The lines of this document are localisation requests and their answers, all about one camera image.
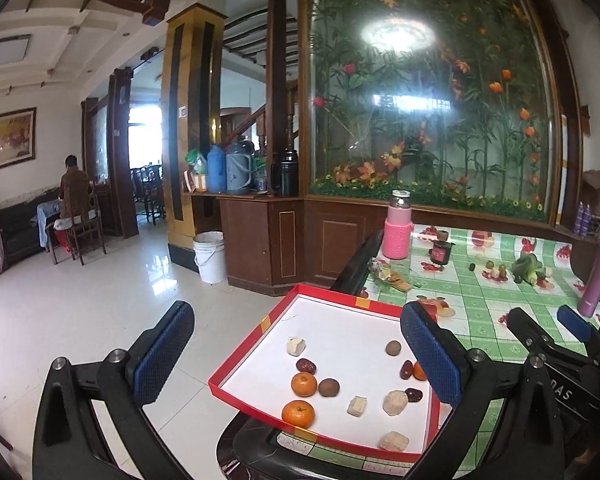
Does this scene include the glass case with artificial plants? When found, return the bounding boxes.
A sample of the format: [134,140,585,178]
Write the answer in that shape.
[300,0,583,228]

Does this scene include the corn cob with green husk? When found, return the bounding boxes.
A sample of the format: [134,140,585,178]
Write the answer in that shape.
[511,252,548,286]

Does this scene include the bottle with pink knit sleeve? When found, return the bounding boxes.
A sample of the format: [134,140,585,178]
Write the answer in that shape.
[384,190,415,261]

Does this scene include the wooden ceiling ornament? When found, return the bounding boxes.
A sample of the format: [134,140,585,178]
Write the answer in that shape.
[122,0,175,28]

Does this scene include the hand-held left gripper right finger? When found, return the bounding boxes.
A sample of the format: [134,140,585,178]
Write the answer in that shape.
[401,302,566,480]

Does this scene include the yellow and black pillar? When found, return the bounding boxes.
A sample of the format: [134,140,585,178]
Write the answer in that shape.
[161,4,228,273]

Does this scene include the dark dining chairs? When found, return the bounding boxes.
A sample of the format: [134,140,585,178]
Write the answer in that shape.
[130,162,167,226]

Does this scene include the wooden staircase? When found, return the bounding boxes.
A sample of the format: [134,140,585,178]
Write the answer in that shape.
[220,77,301,161]

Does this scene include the black thermos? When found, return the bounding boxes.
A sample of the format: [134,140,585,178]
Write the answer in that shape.
[278,149,300,198]

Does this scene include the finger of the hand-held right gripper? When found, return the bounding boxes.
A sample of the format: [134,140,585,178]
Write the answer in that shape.
[557,305,600,361]
[510,307,588,376]

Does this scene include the red tray with white inside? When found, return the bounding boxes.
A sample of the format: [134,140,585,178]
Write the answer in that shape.
[208,284,441,463]

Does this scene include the white plastic bucket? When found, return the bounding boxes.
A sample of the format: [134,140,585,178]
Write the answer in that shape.
[192,231,228,285]

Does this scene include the beige cookie piece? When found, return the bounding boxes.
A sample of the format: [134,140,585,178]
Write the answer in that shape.
[379,431,410,452]
[383,390,409,417]

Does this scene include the wooden cabinet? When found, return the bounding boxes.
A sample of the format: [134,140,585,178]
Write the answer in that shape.
[182,190,416,297]

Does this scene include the framed wall painting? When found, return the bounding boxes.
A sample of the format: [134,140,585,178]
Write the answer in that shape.
[0,106,37,176]

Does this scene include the grey thermos jug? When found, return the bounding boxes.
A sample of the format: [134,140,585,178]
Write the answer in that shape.
[225,141,257,196]

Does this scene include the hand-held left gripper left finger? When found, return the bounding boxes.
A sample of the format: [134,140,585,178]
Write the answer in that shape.
[32,301,195,480]

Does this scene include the dark jar with red label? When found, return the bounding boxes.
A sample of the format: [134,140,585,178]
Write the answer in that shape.
[428,241,454,266]

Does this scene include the green packet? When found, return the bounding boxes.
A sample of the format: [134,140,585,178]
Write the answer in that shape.
[186,148,209,176]

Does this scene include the purple bottles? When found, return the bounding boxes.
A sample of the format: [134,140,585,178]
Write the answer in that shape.
[574,201,593,236]

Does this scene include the dark sofa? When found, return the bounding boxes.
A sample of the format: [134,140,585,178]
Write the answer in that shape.
[0,197,63,268]

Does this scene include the wooden chair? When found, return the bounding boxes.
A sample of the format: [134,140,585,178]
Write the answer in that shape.
[50,195,108,267]

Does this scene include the blue thermos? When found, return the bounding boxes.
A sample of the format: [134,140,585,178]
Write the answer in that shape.
[206,145,227,194]

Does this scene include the square ceiling light panel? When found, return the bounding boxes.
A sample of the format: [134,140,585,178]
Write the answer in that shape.
[0,34,33,67]

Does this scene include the tall purple bottle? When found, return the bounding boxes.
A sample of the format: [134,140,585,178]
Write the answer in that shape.
[577,230,600,318]

